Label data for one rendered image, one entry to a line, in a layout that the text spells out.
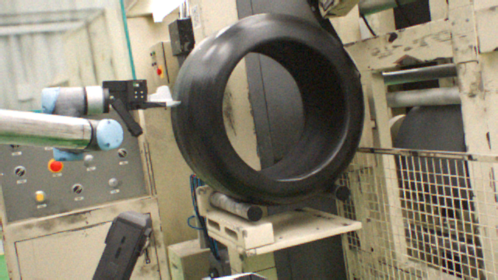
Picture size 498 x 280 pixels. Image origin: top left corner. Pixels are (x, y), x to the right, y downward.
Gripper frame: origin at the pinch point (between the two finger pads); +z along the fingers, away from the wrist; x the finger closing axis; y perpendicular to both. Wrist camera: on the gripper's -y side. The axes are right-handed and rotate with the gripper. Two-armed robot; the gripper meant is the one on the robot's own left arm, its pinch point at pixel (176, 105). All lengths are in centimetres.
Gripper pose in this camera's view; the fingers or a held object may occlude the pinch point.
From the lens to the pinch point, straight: 168.5
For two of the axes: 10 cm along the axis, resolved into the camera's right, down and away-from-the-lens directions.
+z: 9.3, -0.6, 3.6
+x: -3.6, -0.3, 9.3
